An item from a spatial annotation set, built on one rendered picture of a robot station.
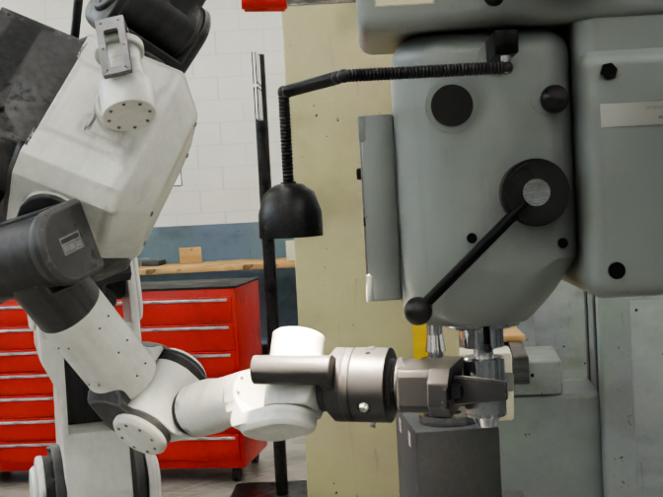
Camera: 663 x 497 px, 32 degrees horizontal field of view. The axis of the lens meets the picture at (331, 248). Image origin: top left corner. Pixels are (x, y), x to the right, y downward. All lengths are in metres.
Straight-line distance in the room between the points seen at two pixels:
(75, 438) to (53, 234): 0.51
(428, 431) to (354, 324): 1.43
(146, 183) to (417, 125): 0.44
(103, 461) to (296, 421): 0.57
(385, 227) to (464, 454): 0.47
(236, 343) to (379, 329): 2.85
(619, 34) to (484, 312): 0.32
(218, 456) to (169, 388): 4.43
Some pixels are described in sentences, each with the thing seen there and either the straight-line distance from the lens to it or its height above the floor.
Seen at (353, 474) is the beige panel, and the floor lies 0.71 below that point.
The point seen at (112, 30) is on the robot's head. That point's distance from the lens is 1.49.
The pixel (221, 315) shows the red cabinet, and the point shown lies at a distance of 5.87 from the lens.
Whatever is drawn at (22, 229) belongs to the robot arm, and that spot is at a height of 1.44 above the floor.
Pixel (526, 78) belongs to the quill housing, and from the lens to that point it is 1.25.
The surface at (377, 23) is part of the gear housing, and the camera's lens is 1.22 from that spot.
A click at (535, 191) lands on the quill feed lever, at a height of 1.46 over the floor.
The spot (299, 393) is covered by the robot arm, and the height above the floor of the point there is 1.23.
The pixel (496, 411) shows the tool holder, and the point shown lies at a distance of 1.34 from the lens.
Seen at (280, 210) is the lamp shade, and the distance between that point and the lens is 1.28.
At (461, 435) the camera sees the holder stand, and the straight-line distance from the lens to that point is 1.67.
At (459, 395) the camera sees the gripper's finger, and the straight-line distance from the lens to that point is 1.32.
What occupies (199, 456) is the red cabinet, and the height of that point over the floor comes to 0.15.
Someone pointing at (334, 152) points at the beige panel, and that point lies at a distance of 3.05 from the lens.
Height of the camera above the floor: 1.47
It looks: 3 degrees down
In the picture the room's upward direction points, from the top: 3 degrees counter-clockwise
